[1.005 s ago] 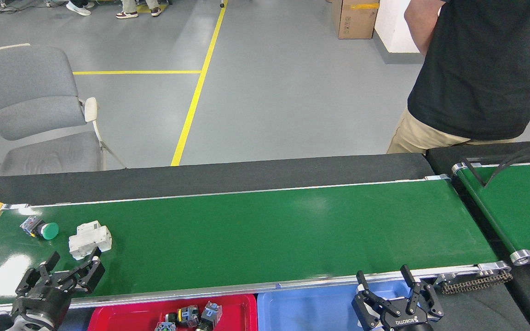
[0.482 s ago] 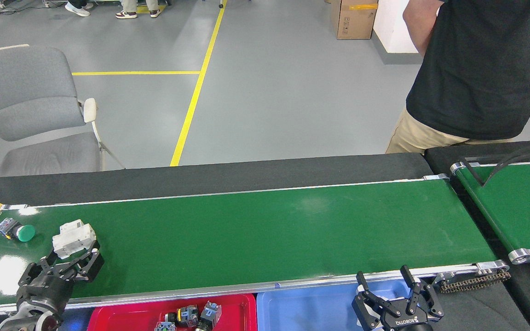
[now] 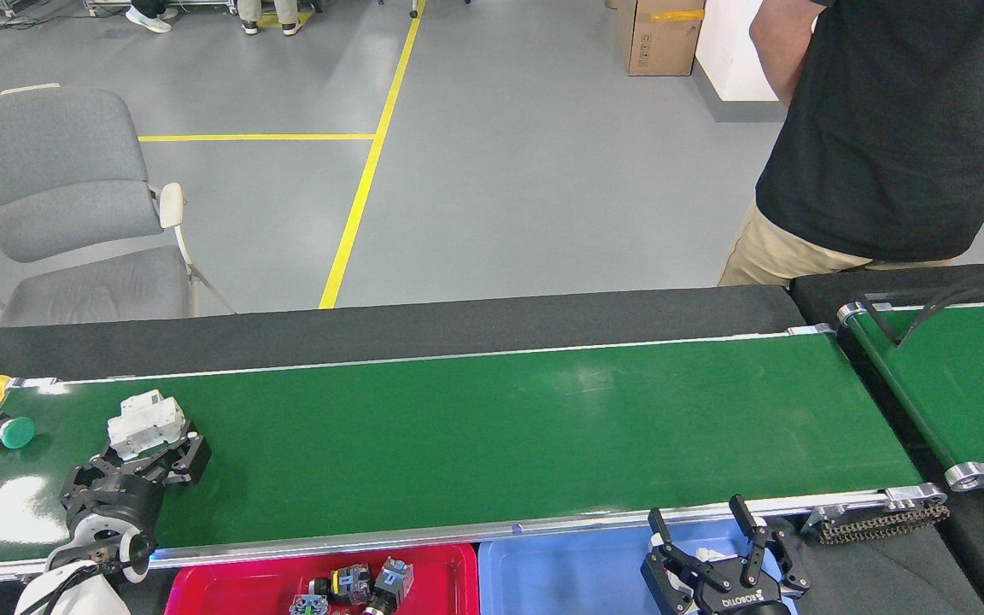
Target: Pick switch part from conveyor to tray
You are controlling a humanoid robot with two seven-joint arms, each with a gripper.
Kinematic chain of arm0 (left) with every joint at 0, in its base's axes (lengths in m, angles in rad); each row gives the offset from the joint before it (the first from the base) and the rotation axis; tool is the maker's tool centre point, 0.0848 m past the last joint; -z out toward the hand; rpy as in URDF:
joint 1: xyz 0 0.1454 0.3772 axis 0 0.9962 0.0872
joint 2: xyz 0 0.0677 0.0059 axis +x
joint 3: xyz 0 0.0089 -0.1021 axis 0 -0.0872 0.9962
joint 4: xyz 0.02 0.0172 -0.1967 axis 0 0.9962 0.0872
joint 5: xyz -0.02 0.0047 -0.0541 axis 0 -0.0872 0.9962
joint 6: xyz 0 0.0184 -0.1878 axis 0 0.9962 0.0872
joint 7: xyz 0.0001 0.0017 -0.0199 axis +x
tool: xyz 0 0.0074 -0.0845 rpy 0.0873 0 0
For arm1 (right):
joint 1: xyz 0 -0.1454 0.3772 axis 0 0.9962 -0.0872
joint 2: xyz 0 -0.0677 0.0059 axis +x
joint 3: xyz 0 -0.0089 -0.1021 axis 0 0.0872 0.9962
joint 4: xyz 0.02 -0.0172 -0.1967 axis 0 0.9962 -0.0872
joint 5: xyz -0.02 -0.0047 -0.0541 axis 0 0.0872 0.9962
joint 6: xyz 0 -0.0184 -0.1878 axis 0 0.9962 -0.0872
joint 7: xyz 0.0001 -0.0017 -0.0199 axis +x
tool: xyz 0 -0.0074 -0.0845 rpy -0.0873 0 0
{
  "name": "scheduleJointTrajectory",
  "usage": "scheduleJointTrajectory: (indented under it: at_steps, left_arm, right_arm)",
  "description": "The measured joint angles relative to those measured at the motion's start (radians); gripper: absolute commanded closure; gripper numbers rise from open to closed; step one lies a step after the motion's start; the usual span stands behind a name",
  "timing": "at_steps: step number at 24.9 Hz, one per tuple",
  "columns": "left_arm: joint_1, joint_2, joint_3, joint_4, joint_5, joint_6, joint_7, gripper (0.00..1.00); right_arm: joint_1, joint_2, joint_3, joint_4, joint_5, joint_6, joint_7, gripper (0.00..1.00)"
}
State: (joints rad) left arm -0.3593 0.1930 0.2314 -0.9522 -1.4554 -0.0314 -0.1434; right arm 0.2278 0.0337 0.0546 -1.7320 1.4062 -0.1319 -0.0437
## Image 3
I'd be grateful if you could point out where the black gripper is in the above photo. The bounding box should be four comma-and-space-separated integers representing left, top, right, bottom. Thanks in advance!
59, 431, 214, 539
641, 494, 811, 615

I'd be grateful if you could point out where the long green conveyor belt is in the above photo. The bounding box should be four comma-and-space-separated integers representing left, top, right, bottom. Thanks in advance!
0, 323, 950, 590

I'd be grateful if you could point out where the green feeder conveyor belt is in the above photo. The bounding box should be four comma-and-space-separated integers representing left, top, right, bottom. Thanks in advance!
838, 299, 984, 492

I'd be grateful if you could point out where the red plastic bin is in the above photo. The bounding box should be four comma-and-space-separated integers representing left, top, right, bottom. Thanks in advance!
165, 544, 480, 615

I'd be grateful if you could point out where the blue plastic bin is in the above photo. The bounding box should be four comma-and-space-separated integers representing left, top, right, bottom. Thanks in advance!
477, 517, 800, 615

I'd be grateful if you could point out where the grey padded chair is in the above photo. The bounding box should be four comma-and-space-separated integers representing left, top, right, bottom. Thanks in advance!
0, 83, 237, 328

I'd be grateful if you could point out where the person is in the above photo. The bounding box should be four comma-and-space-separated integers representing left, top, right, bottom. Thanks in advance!
125, 0, 173, 33
236, 0, 303, 37
717, 0, 984, 289

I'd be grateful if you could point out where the brown cardboard box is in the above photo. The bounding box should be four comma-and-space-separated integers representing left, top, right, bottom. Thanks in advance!
616, 0, 706, 77

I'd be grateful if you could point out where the conveyor drive chain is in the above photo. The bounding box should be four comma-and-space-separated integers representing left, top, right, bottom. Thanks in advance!
804, 500, 952, 546

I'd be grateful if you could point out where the black cable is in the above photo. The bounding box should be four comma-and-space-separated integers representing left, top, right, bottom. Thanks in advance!
898, 263, 984, 347

